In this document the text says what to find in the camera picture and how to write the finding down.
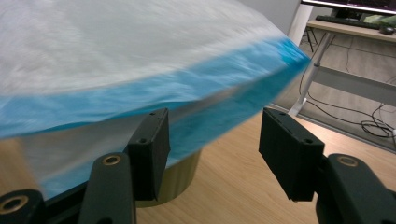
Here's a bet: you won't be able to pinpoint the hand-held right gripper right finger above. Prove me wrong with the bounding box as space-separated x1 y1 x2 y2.
258 106 327 203

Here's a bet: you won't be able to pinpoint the computer monitor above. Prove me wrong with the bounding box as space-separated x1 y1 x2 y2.
300 0 396 16

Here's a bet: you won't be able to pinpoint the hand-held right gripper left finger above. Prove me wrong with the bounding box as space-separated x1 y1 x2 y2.
127 107 172 202

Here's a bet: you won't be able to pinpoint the white metal-legged desk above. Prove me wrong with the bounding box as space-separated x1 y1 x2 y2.
288 4 396 118

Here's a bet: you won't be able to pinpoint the black keyboard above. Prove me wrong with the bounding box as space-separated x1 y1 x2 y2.
315 14 381 31

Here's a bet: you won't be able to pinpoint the green plastic bin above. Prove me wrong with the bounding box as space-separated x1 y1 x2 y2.
134 148 203 209

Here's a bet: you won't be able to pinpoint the tangled black cables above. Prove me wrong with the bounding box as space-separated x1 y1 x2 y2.
298 73 396 140

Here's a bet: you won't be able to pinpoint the white plastic bag blue edge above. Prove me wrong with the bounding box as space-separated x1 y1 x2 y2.
0 0 312 201

